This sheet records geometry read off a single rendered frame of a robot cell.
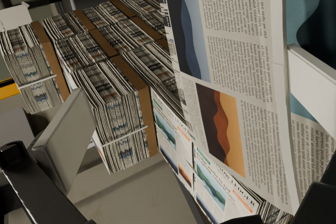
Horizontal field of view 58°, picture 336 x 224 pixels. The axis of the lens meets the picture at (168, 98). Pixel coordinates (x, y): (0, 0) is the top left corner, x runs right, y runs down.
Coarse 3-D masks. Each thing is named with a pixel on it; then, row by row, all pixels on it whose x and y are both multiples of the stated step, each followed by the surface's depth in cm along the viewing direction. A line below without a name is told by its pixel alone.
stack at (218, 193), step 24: (120, 24) 155; (120, 48) 137; (144, 48) 137; (144, 72) 122; (168, 72) 121; (168, 96) 109; (168, 120) 109; (168, 144) 120; (192, 144) 99; (192, 168) 107; (216, 168) 87; (192, 192) 117; (216, 192) 94; (240, 192) 80; (216, 216) 102; (240, 216) 85; (264, 216) 82; (288, 216) 94
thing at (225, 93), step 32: (160, 0) 33; (192, 0) 27; (224, 0) 23; (192, 32) 29; (224, 32) 25; (256, 32) 22; (192, 64) 31; (224, 64) 27; (256, 64) 23; (192, 96) 34; (224, 96) 28; (256, 96) 24; (192, 128) 38; (224, 128) 31; (256, 128) 26; (224, 160) 33; (256, 160) 28; (256, 192) 30
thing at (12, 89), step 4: (8, 80) 208; (12, 80) 206; (0, 84) 204; (4, 84) 205; (8, 84) 203; (12, 84) 203; (0, 88) 201; (4, 88) 202; (8, 88) 203; (12, 88) 205; (16, 88) 206; (0, 92) 202; (4, 92) 203; (8, 92) 205; (12, 92) 206; (16, 92) 208; (0, 96) 204; (4, 96) 205; (8, 96) 206
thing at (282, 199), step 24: (264, 0) 20; (288, 0) 18; (312, 0) 17; (264, 24) 21; (288, 24) 19; (312, 24) 17; (264, 48) 21; (312, 48) 18; (264, 72) 22; (312, 120) 20; (312, 144) 21; (312, 168) 22; (288, 192) 26
